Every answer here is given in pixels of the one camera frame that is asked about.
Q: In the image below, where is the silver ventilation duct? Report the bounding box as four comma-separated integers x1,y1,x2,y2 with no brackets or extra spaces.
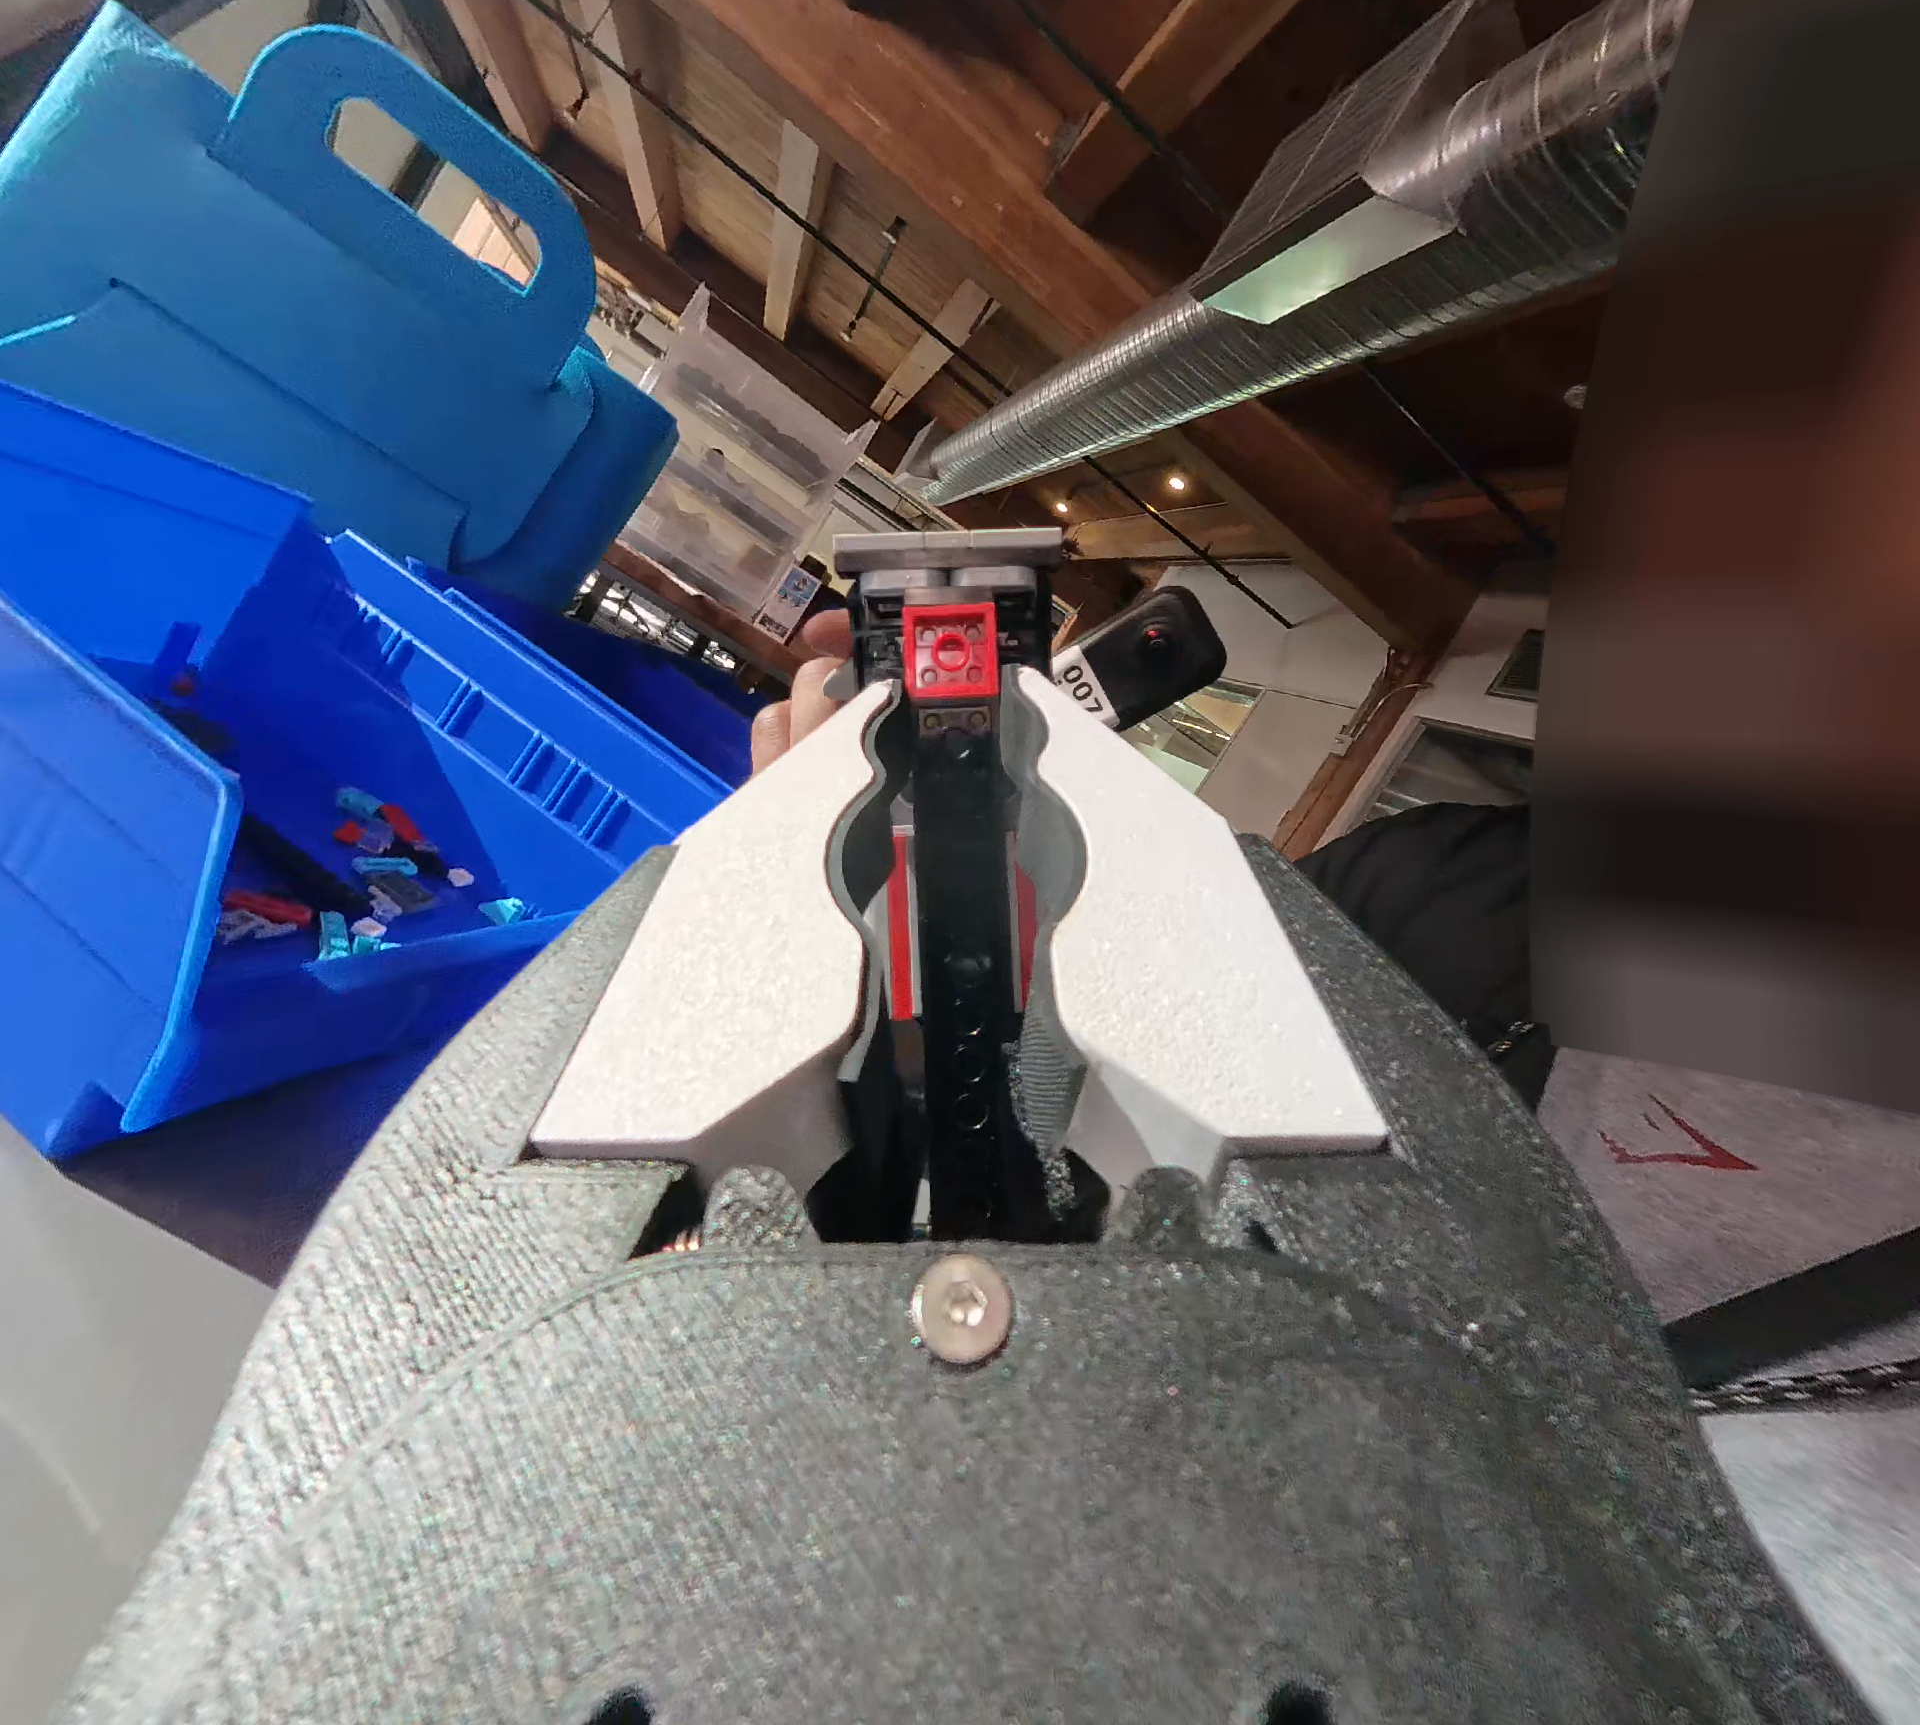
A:
919,0,1897,505

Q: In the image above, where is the pile of loose toy bricks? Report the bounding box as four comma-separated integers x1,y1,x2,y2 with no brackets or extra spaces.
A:
147,665,530,965

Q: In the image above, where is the person's right forearm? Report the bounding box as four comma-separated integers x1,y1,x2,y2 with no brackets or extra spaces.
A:
1295,799,1559,1100

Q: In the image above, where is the blue felt bag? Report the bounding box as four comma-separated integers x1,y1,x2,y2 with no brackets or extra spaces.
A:
0,0,680,613

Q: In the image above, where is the clear plastic drawer organizer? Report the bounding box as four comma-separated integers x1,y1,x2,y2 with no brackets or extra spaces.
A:
613,284,883,642

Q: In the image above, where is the person's right hand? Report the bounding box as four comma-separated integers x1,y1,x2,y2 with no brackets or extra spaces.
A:
746,613,860,776

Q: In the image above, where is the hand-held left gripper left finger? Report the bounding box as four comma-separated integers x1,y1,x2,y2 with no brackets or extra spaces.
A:
529,682,907,1160

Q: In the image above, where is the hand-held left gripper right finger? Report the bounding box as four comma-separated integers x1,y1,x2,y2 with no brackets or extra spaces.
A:
1021,667,1390,1179

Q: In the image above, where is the black speckled strap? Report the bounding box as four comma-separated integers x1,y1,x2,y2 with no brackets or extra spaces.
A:
1663,1230,1920,1423

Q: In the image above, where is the blue plastic storage bin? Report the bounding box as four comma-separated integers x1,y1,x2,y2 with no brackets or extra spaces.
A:
0,381,740,1166

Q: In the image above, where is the toy brick vehicle model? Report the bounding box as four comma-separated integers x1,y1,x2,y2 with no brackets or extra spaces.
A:
833,528,1071,1232

